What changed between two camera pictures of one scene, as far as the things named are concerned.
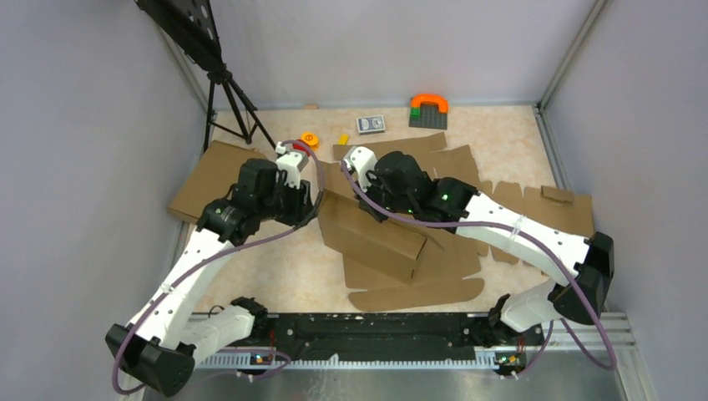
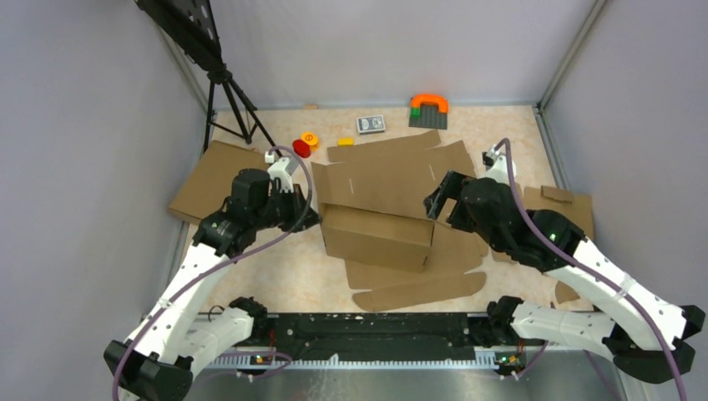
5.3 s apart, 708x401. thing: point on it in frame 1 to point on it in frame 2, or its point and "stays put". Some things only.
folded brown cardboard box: [214, 178] stays put
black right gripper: [379, 215] to [450, 188]
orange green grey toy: [428, 110] stays put
